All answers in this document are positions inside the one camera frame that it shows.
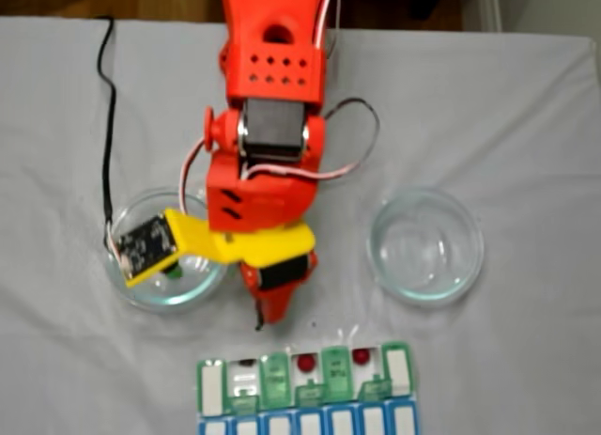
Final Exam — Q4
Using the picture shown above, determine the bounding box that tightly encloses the camera circuit board yellow frame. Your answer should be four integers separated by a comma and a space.
114, 211, 184, 289

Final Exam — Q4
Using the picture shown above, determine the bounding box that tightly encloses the black camera cable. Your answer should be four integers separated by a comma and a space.
96, 14, 118, 239

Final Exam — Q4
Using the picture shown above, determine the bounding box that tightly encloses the white red servo wire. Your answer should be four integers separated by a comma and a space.
242, 98, 381, 185
180, 138, 212, 215

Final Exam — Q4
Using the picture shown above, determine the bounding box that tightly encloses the glass bowl for green pills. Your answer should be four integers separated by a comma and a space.
103, 186, 232, 313

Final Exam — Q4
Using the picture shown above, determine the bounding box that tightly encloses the white tablecloth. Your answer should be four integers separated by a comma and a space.
0, 16, 596, 435

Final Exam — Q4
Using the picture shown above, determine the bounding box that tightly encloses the weekly pill organizer box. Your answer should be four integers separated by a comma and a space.
194, 340, 420, 435

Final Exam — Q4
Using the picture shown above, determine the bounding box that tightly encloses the glass bowl for red pills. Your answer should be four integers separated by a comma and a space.
365, 186, 485, 308

